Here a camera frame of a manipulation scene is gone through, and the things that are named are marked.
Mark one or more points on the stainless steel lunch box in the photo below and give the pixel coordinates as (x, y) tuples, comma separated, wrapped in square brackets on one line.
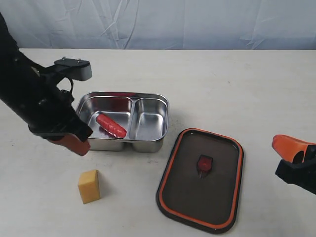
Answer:
[(144, 117)]

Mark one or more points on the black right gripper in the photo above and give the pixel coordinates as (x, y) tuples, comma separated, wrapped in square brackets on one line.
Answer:
[(298, 164)]

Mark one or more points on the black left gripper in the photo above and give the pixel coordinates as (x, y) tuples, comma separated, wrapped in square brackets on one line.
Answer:
[(31, 91)]

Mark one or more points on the blue-grey backdrop cloth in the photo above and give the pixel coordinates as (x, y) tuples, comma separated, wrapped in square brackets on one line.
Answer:
[(162, 24)]

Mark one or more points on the dark transparent lid orange seal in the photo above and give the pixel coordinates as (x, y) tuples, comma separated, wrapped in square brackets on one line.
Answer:
[(201, 182)]

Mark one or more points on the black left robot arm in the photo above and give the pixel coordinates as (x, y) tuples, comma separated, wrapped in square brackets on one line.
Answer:
[(6, 34)]

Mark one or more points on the yellow cheese block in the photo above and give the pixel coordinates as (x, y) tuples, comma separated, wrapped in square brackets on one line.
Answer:
[(88, 186)]

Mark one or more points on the red sausage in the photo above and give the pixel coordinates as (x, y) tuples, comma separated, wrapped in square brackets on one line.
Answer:
[(111, 127)]

